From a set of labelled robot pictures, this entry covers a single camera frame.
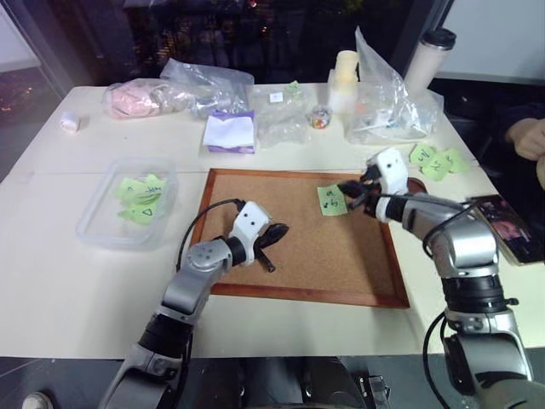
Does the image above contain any small white paper roll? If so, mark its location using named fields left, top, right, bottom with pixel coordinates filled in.
left=59, top=111, right=83, bottom=134

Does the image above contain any person's bare hand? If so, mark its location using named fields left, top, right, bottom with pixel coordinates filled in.
left=505, top=116, right=545, bottom=161

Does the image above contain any large clear plastic bag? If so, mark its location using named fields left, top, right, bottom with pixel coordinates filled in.
left=343, top=25, right=445, bottom=147

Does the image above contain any small jar of coloured pushpins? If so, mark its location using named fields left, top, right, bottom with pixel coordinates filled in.
left=310, top=105, right=334, bottom=130

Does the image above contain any clear plastic bag with label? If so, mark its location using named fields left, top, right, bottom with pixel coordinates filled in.
left=248, top=80, right=318, bottom=149

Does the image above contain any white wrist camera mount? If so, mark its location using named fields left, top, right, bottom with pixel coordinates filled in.
left=367, top=147, right=410, bottom=222
left=228, top=200, right=273, bottom=268

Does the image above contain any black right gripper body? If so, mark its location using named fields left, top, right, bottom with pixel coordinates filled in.
left=359, top=164, right=383, bottom=217

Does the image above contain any white shoe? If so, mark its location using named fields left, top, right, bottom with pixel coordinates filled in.
left=20, top=390, right=55, bottom=409

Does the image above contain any wood-framed cork board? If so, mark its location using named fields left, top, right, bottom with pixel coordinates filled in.
left=204, top=167, right=412, bottom=309

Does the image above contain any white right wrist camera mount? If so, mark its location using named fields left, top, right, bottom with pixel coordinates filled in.
left=367, top=147, right=410, bottom=222

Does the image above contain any black smartphone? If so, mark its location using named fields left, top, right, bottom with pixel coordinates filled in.
left=465, top=194, right=536, bottom=266

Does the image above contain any clear plastic storage box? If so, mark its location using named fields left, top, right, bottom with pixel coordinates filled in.
left=75, top=157, right=180, bottom=253

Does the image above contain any cream plastic bottle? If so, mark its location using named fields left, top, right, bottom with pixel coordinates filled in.
left=327, top=49, right=362, bottom=116

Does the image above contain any bag of pink items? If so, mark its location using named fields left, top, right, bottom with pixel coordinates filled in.
left=101, top=80, right=195, bottom=120

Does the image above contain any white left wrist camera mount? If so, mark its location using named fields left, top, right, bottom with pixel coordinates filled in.
left=228, top=200, right=273, bottom=268

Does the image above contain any crumpled clear plastic bag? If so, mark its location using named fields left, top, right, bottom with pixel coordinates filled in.
left=160, top=57, right=255, bottom=121

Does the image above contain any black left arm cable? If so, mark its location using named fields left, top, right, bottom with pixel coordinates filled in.
left=175, top=198, right=244, bottom=384

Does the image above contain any purple tissue pack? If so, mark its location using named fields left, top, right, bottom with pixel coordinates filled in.
left=203, top=108, right=258, bottom=156

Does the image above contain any white travel mug black lid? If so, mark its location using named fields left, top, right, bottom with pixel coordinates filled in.
left=402, top=28, right=458, bottom=91

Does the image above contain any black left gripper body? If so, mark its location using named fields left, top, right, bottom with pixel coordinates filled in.
left=254, top=229, right=274, bottom=258

